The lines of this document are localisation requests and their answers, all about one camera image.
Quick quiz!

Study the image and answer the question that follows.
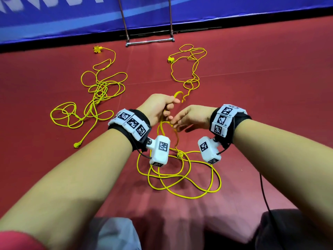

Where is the person's left hand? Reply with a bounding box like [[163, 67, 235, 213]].
[[136, 93, 182, 127]]

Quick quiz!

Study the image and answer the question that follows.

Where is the yellow cord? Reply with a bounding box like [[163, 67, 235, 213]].
[[50, 45, 128, 149], [136, 43, 222, 200]]

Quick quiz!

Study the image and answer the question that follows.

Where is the person's right forearm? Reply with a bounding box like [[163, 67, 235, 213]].
[[232, 119, 333, 232]]

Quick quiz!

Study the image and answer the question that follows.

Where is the blue banner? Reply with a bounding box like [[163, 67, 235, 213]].
[[0, 0, 333, 45]]

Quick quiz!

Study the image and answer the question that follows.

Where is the person's right hand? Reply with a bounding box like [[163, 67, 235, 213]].
[[170, 105, 218, 133]]

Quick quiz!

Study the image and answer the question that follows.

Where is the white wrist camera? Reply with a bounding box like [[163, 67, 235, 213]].
[[146, 135, 171, 168], [197, 136, 223, 165]]

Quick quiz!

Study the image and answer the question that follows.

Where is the person's left forearm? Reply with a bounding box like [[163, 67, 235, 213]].
[[0, 128, 134, 250]]

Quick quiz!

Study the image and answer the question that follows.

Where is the pink shirt sleeve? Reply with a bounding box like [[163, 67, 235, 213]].
[[0, 230, 48, 250]]

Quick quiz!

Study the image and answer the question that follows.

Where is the black cable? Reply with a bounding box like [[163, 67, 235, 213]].
[[259, 173, 284, 243]]

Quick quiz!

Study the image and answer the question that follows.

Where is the metal rack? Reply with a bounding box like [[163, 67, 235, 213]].
[[117, 0, 177, 48]]

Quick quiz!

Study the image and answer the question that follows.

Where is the black marker wristband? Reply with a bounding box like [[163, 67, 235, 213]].
[[209, 104, 253, 146], [108, 108, 153, 152]]

